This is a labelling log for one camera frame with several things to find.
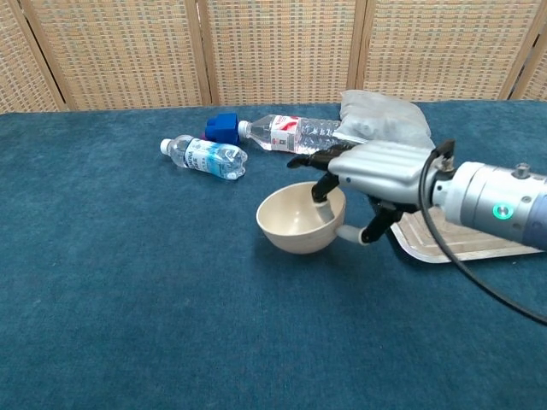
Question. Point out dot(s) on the large red label water bottle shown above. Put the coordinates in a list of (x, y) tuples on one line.
[(295, 134)]

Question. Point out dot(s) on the white bowl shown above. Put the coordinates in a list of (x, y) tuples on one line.
[(295, 222)]

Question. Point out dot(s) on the blue plastic block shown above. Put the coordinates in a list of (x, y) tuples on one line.
[(223, 127)]

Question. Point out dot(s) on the woven folding screen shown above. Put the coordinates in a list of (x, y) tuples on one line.
[(273, 51)]

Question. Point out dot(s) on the silver metal tray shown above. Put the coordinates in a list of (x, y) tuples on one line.
[(466, 243)]

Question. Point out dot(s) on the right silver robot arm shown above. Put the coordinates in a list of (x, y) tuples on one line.
[(491, 203)]

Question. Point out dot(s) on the grey pouch bag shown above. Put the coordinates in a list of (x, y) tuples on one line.
[(384, 119)]

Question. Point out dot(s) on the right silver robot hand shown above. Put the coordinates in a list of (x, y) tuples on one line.
[(380, 171)]

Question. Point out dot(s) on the small blue label water bottle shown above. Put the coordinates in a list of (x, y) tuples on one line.
[(207, 157)]

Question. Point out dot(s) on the blue table cloth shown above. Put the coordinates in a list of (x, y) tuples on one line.
[(213, 299)]

